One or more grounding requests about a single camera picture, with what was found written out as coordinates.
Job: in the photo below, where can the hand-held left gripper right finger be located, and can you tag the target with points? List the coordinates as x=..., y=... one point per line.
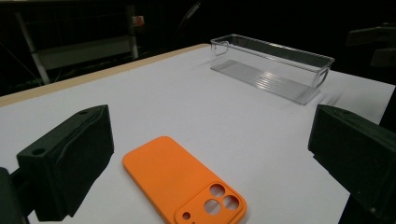
x=355, y=161

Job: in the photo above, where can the desk with white legs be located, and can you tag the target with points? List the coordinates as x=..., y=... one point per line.
x=84, y=53

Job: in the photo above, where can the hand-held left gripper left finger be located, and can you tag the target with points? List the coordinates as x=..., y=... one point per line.
x=65, y=165

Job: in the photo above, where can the clear plastic bin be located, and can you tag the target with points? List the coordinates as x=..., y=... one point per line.
x=267, y=81

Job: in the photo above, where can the white table mat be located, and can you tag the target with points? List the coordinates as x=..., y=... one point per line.
x=218, y=124

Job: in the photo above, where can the black chair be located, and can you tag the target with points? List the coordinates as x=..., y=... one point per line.
x=370, y=37

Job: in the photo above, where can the red and white tag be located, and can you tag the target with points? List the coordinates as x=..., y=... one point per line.
x=138, y=20

